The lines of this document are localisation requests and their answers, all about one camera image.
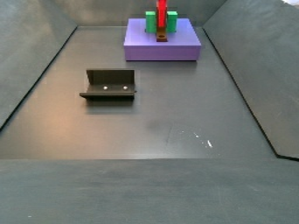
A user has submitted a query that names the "brown L-shaped block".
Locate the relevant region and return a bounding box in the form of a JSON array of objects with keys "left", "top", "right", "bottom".
[{"left": 156, "top": 27, "right": 166, "bottom": 42}]

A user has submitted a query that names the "green block left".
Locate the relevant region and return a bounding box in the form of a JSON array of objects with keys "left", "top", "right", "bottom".
[{"left": 144, "top": 11, "right": 156, "bottom": 33}]

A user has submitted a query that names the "purple base board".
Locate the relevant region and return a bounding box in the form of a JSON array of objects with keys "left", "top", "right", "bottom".
[{"left": 124, "top": 18, "right": 201, "bottom": 61}]

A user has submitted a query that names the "black angle bracket holder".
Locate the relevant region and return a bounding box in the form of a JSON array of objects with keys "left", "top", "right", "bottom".
[{"left": 78, "top": 69, "right": 136, "bottom": 99}]

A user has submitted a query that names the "green block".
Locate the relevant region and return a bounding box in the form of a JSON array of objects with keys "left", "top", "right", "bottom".
[
  {"left": 144, "top": 11, "right": 156, "bottom": 33},
  {"left": 166, "top": 11, "right": 177, "bottom": 33}
]

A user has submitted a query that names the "green block right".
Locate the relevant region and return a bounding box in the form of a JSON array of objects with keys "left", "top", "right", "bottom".
[{"left": 166, "top": 11, "right": 177, "bottom": 33}]

